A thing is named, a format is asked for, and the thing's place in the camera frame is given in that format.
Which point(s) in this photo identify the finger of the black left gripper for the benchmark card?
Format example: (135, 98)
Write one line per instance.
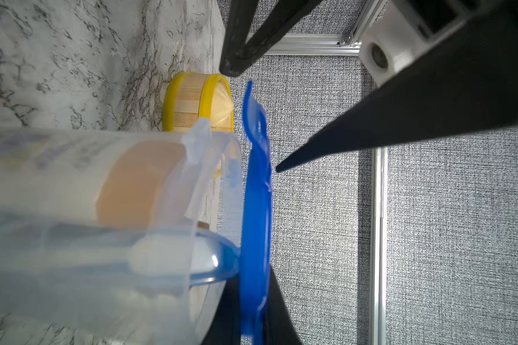
(466, 84)
(240, 51)

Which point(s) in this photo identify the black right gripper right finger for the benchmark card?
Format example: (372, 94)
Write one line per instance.
(278, 327)

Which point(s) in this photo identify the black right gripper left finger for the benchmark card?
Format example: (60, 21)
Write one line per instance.
(225, 328)

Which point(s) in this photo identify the blue toothbrush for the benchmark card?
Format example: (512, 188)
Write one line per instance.
(201, 255)

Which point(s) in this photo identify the blue lid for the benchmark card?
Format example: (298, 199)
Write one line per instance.
(255, 253)

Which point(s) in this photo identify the orange cap bottle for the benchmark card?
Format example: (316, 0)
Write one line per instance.
(109, 182)

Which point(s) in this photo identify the clear cup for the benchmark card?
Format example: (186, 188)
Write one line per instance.
(204, 191)

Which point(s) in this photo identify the yellow steamer basket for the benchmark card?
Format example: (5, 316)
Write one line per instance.
(192, 96)

